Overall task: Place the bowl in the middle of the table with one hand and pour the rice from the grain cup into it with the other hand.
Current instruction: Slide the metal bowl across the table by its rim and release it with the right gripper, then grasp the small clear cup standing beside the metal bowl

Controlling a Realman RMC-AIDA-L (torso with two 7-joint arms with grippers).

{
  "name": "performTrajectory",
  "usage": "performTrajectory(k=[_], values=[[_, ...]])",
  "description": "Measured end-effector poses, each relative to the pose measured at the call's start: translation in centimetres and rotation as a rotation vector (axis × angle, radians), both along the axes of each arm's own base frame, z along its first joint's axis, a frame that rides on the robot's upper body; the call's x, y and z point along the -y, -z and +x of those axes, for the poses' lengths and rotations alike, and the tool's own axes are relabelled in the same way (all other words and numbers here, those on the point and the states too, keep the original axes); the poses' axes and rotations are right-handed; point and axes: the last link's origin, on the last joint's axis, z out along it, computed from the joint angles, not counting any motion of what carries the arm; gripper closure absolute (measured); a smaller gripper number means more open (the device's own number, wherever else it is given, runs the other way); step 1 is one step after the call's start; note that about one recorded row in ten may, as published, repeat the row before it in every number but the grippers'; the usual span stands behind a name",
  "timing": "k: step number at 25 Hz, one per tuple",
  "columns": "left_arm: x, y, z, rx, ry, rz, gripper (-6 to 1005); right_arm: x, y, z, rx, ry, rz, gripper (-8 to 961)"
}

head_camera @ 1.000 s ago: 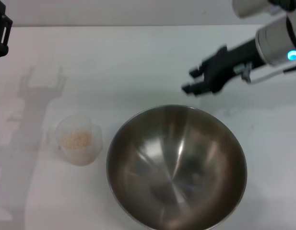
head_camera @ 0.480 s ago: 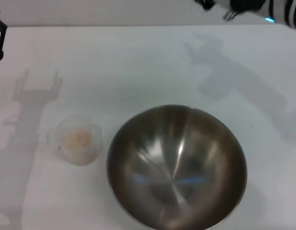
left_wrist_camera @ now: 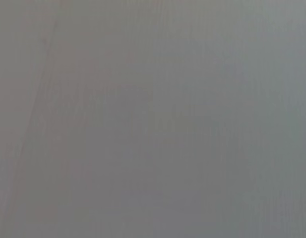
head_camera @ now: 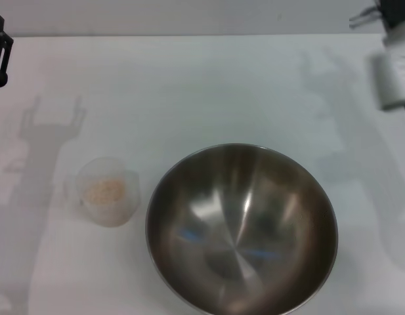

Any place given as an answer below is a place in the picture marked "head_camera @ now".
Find white rice grains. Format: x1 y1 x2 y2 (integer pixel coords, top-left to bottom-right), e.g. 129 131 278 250
85 178 126 204

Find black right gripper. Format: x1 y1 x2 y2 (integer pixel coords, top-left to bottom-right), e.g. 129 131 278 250
379 0 405 30

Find stainless steel mixing bowl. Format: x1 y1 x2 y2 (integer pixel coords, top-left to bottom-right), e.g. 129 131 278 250
144 142 339 315

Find translucent plastic measuring cup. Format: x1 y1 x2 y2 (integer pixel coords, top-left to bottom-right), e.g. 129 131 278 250
75 156 140 227

